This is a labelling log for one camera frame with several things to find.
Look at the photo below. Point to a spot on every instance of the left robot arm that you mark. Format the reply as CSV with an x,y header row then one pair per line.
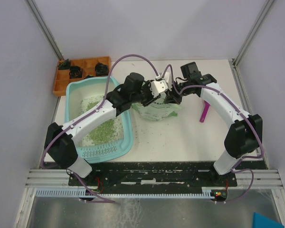
x,y
61,140

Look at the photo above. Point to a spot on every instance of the green cat litter bag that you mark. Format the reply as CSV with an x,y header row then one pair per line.
x,y
157,110

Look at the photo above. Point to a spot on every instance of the orange wooden compartment tray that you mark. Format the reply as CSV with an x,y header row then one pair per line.
x,y
62,79

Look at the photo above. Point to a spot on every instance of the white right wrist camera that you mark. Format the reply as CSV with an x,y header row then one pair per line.
x,y
167,78

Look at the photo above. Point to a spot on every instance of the black ring part in tray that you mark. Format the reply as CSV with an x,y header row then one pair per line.
x,y
75,72

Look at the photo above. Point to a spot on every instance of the black mounting base plate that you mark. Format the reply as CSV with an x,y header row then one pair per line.
x,y
182,175

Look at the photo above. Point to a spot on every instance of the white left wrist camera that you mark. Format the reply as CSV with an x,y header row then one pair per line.
x,y
160,86

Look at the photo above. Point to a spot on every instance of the black round part in tray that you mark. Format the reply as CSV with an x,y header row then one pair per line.
x,y
101,69

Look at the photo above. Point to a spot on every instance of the small circuit board with LEDs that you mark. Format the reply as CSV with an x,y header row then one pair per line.
x,y
220,195

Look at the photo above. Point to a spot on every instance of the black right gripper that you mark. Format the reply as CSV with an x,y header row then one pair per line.
x,y
171,97

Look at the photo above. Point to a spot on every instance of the blue foam pad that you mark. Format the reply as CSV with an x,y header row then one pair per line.
x,y
260,221

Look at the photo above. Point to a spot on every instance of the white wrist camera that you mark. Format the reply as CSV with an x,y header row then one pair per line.
x,y
167,78
160,86

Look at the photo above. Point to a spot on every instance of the teal plastic litter box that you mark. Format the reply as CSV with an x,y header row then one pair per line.
x,y
75,92

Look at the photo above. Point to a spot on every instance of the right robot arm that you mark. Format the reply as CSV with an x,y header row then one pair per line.
x,y
244,130

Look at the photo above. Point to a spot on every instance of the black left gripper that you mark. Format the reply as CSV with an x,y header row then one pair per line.
x,y
151,99

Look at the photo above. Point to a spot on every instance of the green litter pellets pile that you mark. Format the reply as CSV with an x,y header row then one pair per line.
x,y
108,132

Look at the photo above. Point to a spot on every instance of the magenta plastic litter scoop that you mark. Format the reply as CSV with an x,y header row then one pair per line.
x,y
204,112

